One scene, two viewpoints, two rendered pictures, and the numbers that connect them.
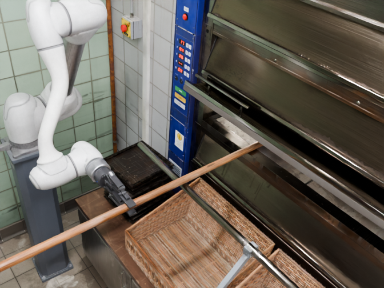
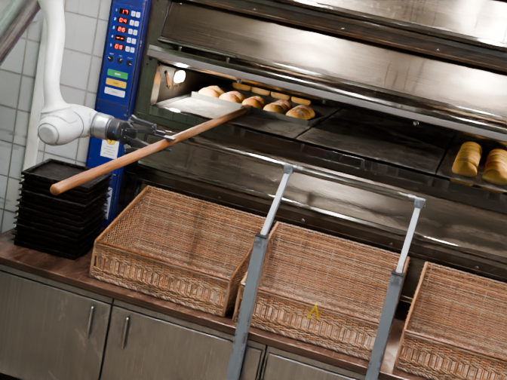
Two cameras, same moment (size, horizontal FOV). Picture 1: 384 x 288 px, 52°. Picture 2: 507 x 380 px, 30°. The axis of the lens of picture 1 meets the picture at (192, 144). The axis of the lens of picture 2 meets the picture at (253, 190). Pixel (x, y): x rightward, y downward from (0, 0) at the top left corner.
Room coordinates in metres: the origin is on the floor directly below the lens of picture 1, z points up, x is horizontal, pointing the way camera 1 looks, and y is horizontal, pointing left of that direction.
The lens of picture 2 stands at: (-1.77, 1.74, 1.92)
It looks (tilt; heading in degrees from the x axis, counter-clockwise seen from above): 15 degrees down; 325
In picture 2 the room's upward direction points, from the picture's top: 12 degrees clockwise
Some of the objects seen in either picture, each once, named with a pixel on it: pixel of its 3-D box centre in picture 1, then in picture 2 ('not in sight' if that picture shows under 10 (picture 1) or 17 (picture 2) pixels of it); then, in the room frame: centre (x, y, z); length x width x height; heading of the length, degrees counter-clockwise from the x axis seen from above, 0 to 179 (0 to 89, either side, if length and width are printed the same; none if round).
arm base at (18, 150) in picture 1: (22, 140); not in sight; (1.55, 0.85, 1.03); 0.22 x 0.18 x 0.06; 129
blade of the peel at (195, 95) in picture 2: not in sight; (259, 104); (1.81, -0.67, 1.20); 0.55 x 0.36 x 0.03; 42
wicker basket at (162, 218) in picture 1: (195, 246); (182, 246); (1.25, -0.07, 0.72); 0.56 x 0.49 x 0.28; 42
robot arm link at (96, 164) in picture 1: (99, 170); (103, 127); (1.21, 0.37, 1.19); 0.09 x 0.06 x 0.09; 132
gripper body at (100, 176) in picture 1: (107, 180); (123, 131); (1.15, 0.32, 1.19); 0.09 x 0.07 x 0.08; 42
